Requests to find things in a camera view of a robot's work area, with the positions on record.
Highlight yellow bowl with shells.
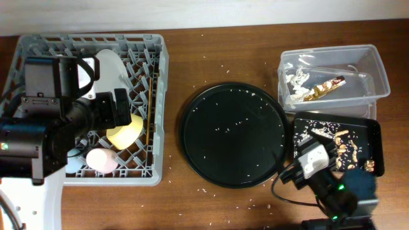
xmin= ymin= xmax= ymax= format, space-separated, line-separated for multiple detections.
xmin=106 ymin=114 xmax=143 ymax=150

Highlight grey round plate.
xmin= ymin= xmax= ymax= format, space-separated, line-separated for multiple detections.
xmin=95 ymin=49 xmax=129 ymax=101

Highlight pink cup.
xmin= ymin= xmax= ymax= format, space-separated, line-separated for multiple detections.
xmin=86 ymin=148 xmax=119 ymax=174

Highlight light blue cup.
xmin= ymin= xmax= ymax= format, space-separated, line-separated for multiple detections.
xmin=65 ymin=149 xmax=84 ymax=174

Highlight gold brown snack wrapper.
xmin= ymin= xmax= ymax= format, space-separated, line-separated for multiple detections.
xmin=303 ymin=76 xmax=346 ymax=102

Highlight white tissue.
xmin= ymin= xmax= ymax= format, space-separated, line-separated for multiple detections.
xmin=284 ymin=67 xmax=311 ymax=105

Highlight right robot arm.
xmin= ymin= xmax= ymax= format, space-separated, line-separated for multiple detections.
xmin=279 ymin=136 xmax=378 ymax=230

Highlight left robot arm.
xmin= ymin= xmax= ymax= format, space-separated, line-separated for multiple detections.
xmin=1 ymin=56 xmax=131 ymax=186

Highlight grey dishwasher rack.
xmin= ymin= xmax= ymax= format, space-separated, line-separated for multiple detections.
xmin=1 ymin=34 xmax=169 ymax=187

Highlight rice and nut shells pile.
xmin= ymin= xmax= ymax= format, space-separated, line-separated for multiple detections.
xmin=293 ymin=119 xmax=375 ymax=173

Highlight black rectangular tray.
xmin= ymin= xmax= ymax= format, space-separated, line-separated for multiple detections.
xmin=293 ymin=112 xmax=385 ymax=177

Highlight round black tray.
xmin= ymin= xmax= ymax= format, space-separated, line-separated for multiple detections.
xmin=178 ymin=82 xmax=292 ymax=188

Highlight clear plastic bin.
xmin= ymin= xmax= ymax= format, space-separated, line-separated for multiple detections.
xmin=277 ymin=45 xmax=390 ymax=119

